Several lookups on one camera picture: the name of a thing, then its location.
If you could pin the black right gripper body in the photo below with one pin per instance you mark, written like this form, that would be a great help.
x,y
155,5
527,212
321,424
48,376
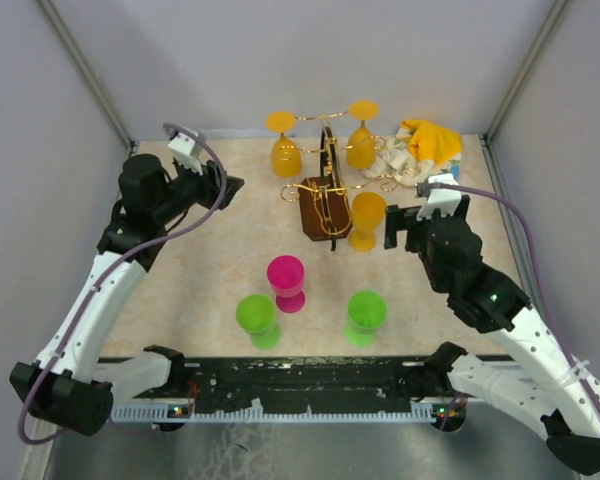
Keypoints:
x,y
417,235

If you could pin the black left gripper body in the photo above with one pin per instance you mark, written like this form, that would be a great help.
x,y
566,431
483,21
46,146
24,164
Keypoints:
x,y
190,188

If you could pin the yellow wine glass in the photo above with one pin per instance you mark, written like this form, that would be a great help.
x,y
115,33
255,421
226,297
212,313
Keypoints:
x,y
367,213
360,151
285,156

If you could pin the pink wine glass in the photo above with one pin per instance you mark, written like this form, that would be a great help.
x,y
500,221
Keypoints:
x,y
286,276

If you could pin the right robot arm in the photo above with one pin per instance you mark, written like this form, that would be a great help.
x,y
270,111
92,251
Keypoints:
x,y
561,401

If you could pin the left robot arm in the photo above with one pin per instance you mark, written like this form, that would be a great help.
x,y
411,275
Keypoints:
x,y
62,386

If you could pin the green wine glass right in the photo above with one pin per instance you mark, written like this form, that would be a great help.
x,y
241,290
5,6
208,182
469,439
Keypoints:
x,y
366,313

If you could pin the green wine glass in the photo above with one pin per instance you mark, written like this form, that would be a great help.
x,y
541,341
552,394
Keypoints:
x,y
366,313
256,315

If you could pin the green wine glass left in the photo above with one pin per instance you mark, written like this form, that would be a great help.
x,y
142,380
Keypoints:
x,y
256,315

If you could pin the patterned crumpled cloth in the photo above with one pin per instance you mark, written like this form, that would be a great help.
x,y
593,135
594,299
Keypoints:
x,y
418,150

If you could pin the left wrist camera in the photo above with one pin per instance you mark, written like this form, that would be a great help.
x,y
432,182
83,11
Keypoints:
x,y
186,149

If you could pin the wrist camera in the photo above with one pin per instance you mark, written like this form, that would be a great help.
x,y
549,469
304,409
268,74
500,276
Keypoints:
x,y
186,149
438,198

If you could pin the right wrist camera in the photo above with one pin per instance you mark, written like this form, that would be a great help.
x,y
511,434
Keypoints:
x,y
438,198

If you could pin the aluminium frame post left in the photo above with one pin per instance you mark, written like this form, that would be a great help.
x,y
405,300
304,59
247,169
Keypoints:
x,y
86,71

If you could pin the aluminium frame post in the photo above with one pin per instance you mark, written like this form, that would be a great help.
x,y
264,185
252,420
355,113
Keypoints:
x,y
541,41
86,71

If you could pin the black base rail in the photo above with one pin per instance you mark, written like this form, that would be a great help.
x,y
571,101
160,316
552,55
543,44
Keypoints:
x,y
310,390

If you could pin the aluminium frame post right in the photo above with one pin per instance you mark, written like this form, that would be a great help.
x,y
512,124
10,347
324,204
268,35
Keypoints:
x,y
541,41

